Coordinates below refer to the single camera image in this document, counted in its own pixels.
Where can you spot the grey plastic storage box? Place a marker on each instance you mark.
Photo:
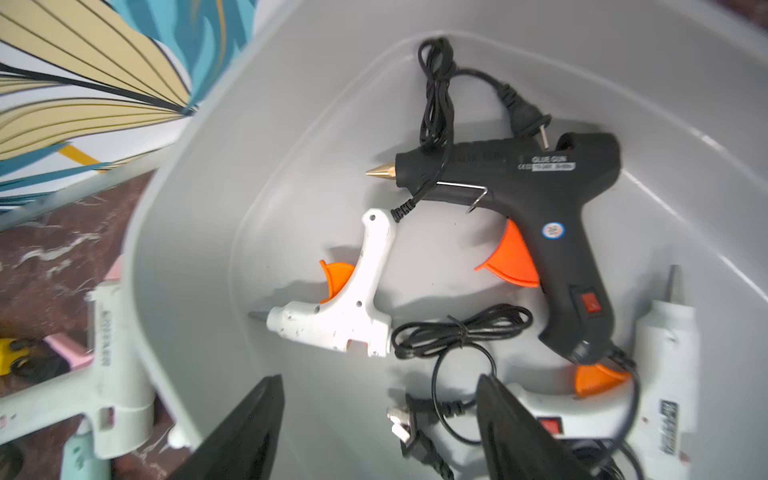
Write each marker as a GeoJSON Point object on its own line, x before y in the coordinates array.
{"type": "Point", "coordinates": [270, 179]}

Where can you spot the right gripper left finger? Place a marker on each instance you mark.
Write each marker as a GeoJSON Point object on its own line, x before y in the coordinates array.
{"type": "Point", "coordinates": [244, 445]}

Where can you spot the mint glue gun centre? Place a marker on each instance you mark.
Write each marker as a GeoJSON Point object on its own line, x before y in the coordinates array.
{"type": "Point", "coordinates": [79, 461]}

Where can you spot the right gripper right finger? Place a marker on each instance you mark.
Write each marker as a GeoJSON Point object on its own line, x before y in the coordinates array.
{"type": "Point", "coordinates": [515, 444]}

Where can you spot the black glue gun orange trigger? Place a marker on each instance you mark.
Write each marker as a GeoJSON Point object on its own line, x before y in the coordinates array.
{"type": "Point", "coordinates": [542, 195]}

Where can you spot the large white glue gun pink stick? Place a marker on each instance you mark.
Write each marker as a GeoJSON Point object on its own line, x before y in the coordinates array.
{"type": "Point", "coordinates": [113, 392]}

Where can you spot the yellow glue gun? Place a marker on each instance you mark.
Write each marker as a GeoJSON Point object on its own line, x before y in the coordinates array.
{"type": "Point", "coordinates": [14, 353]}

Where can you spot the white glue gun orange trigger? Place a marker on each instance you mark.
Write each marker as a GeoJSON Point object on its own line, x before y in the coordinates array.
{"type": "Point", "coordinates": [666, 354]}

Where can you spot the small white glue gun front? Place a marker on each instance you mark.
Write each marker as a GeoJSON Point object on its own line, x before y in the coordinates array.
{"type": "Point", "coordinates": [348, 315]}

